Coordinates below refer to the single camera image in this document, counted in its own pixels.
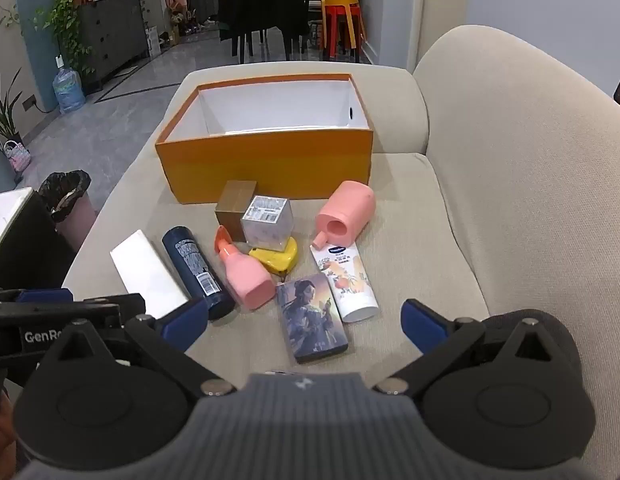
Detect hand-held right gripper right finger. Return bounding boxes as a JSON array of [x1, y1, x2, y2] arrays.
[[372, 298, 573, 396]]

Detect bin with black bag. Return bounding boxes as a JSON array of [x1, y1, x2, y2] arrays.
[[37, 170, 98, 251]]

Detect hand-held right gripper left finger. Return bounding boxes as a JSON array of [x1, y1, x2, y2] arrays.
[[37, 296, 237, 396]]

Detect yellow tape measure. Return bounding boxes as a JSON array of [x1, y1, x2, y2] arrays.
[[247, 235, 299, 277]]

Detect pink cylindrical bottle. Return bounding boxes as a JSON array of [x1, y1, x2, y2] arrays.
[[310, 181, 377, 251]]

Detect clear plastic cube box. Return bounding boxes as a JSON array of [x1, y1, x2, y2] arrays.
[[240, 195, 295, 252]]

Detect figure printed box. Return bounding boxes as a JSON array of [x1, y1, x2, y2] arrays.
[[275, 274, 350, 366]]

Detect long leaf potted plant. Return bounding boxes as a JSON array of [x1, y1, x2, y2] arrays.
[[0, 67, 26, 148]]

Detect white box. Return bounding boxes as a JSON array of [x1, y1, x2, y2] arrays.
[[109, 230, 189, 320]]

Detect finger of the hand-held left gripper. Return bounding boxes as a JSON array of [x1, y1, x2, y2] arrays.
[[0, 287, 74, 306], [72, 294, 147, 333]]

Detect black chair with jacket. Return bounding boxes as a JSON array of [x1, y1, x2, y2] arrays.
[[219, 0, 308, 63]]

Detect small gold box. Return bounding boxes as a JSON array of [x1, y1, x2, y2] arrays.
[[214, 180, 258, 241]]

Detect blue water jug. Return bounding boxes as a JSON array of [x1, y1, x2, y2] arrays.
[[52, 67, 86, 114]]

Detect white lotion tube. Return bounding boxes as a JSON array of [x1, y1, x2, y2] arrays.
[[310, 242, 380, 323]]

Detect dark blue spray can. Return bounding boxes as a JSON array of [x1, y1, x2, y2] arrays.
[[162, 225, 236, 321]]

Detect beige sofa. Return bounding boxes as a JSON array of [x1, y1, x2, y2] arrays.
[[62, 24, 620, 480]]

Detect orange cardboard box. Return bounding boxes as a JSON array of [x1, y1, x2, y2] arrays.
[[155, 73, 375, 205]]

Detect pink spray bottle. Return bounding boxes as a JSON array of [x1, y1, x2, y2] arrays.
[[214, 225, 277, 311]]

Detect dark grey sideboard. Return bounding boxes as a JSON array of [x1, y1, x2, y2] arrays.
[[77, 0, 151, 93]]

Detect red plastic stool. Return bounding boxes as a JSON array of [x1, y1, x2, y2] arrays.
[[322, 5, 363, 61]]

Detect trailing green plant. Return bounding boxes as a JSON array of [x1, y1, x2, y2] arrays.
[[32, 0, 91, 76]]

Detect pink woven basket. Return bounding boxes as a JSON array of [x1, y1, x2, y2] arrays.
[[2, 140, 32, 175]]

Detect red and yellow stacked stools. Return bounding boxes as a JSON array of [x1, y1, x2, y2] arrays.
[[320, 0, 366, 58]]

